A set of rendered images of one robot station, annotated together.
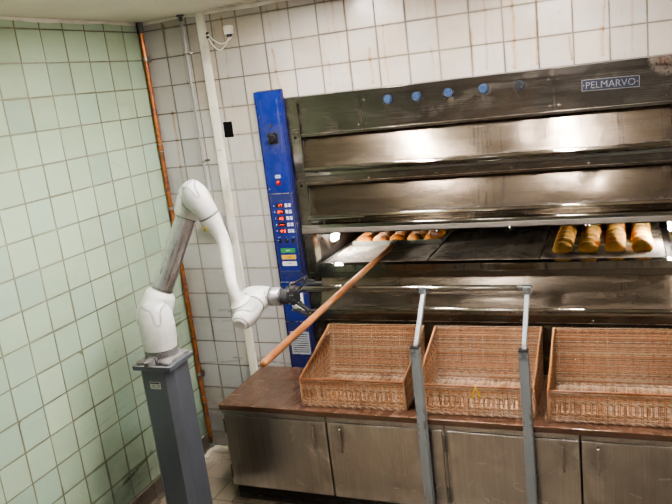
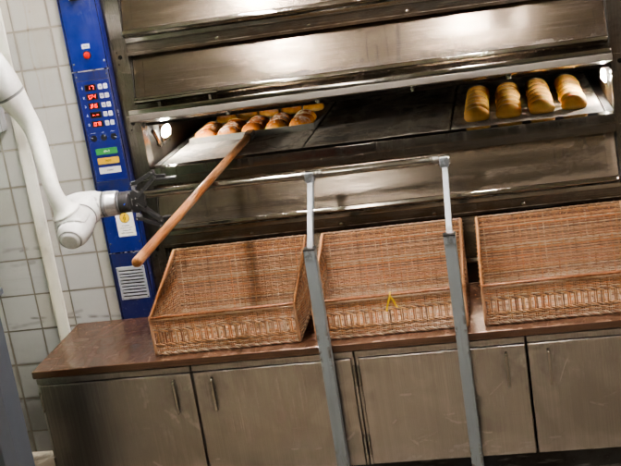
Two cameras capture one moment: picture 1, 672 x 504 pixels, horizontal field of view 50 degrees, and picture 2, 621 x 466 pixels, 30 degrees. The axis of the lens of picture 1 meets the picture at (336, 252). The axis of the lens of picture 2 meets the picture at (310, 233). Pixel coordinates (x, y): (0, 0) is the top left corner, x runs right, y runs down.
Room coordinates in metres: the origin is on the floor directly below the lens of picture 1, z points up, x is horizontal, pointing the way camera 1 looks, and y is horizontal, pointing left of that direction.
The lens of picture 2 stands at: (-0.69, 0.49, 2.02)
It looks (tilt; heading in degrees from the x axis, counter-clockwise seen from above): 15 degrees down; 348
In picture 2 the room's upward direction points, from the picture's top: 9 degrees counter-clockwise
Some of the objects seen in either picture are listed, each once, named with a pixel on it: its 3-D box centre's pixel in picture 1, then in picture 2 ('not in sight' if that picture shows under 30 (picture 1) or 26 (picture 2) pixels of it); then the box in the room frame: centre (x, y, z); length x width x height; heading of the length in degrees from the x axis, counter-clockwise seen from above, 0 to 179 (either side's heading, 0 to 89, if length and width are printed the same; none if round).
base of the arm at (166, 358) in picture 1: (159, 354); not in sight; (3.15, 0.87, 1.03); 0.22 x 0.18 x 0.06; 158
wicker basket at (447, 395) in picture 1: (481, 368); (391, 276); (3.26, -0.64, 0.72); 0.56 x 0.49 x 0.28; 68
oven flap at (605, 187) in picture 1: (474, 193); (360, 48); (3.52, -0.72, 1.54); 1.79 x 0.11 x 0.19; 67
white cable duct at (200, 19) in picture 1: (231, 221); (18, 118); (4.04, 0.57, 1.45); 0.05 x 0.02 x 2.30; 67
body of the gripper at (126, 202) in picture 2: (290, 296); (132, 201); (3.29, 0.24, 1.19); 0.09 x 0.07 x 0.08; 68
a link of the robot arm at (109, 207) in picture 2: (277, 296); (112, 202); (3.32, 0.31, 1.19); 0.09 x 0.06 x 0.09; 158
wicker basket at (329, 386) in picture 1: (364, 364); (233, 292); (3.49, -0.08, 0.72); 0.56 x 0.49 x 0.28; 68
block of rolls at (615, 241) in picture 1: (603, 233); (523, 96); (3.69, -1.42, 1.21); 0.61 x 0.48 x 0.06; 157
